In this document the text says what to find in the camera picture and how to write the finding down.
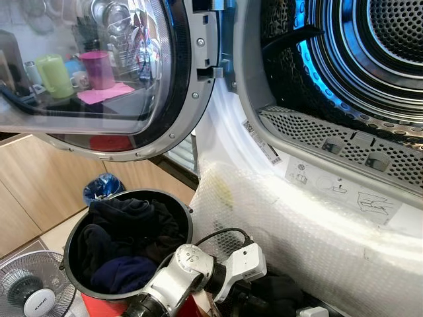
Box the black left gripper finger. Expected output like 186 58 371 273
259 273 306 302
256 297 303 317

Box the white front-load washer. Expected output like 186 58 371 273
190 0 423 317

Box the black round laundry bucket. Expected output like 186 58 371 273
62 189 194 302

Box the white instruction sticker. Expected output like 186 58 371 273
284 157 404 226

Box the navy blue garment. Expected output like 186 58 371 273
91 256 158 295

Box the black garment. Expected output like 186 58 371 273
71 197 188 278

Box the red box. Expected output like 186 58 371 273
79 292 207 317

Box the white barcode sticker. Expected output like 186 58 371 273
241 120 282 166

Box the grey perforated lint filter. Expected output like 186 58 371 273
257 105 423 194

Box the blue plastic bag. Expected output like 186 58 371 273
83 174 127 206

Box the round glass washer door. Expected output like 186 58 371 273
0 0 223 163

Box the white electric fan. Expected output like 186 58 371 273
0 250 77 317

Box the wooden cabinet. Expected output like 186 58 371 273
0 135 196 260

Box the perforated steel washer drum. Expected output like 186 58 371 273
260 0 423 143

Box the pink cloth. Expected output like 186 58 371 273
77 82 135 106

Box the pink plastic cup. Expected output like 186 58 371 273
79 50 117 91

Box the white mug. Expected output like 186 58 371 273
69 71 91 90

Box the green plastic jug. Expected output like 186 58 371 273
34 53 75 100

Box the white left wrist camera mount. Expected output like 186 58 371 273
212 242 268 304

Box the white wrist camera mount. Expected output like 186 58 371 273
297 306 330 317
212 242 268 304

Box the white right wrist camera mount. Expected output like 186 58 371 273
297 306 330 317

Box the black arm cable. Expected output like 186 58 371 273
192 227 256 253

